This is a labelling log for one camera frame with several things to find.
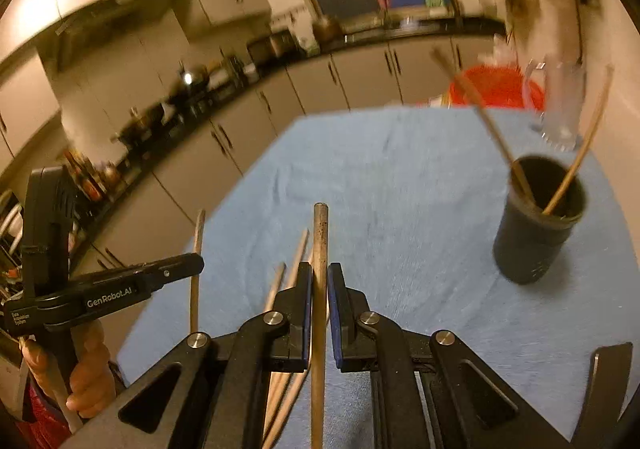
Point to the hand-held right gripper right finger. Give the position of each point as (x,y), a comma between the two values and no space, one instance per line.
(336,324)

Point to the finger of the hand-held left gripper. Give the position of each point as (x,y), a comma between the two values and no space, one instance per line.
(175,268)

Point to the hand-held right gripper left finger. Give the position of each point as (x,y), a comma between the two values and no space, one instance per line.
(302,324)

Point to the thick wooden chopstick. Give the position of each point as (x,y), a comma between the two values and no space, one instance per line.
(320,249)

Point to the black utensil holder cup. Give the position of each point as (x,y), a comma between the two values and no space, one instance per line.
(537,244)

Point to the person's left hand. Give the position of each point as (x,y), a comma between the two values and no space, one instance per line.
(92,369)

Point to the group of condiment bottles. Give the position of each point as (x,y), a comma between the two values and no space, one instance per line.
(92,176)

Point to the blue table cloth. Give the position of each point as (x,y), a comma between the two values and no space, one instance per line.
(400,189)

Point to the steel wok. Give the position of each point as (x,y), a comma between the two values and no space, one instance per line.
(189,77)

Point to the black kitchen countertop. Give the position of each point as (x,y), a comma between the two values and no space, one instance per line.
(240,74)

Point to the range hood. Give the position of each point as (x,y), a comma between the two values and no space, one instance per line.
(120,24)

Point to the beige base cabinets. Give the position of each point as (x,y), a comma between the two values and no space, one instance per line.
(310,84)

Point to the countertop oven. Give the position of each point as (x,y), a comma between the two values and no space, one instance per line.
(272,46)

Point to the red plastic basket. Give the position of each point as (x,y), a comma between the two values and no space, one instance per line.
(492,89)

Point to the clear glass mug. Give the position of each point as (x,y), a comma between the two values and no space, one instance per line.
(562,99)

